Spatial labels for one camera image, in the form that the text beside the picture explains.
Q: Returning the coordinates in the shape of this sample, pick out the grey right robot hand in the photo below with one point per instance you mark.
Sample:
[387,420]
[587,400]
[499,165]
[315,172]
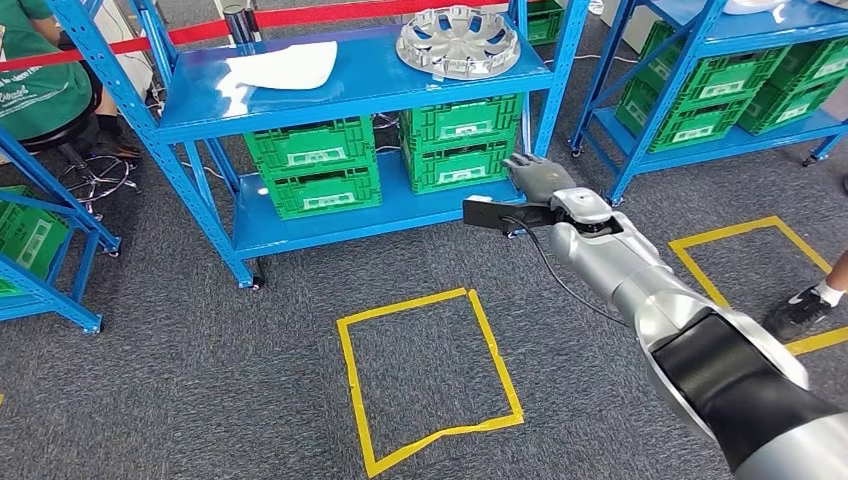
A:
[543,179]

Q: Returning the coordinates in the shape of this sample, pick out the silver wheel hubcap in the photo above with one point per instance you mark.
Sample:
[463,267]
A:
[457,43]

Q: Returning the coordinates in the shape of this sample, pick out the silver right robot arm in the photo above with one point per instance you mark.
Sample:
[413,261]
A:
[682,311]

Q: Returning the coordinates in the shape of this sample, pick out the blue metal shelf rack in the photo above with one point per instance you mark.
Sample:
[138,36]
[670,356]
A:
[371,79]
[33,308]
[630,166]

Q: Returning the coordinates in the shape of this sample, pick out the stool with chrome base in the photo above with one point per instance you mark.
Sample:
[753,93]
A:
[93,182]
[385,136]

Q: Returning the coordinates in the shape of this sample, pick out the white curved plastic panel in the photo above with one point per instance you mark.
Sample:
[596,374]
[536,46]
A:
[285,66]
[752,5]

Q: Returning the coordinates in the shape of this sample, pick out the red barrier belt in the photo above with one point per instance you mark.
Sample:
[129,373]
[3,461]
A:
[99,52]

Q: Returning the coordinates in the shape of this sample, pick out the black stanchion post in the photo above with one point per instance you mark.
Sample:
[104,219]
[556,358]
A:
[240,23]

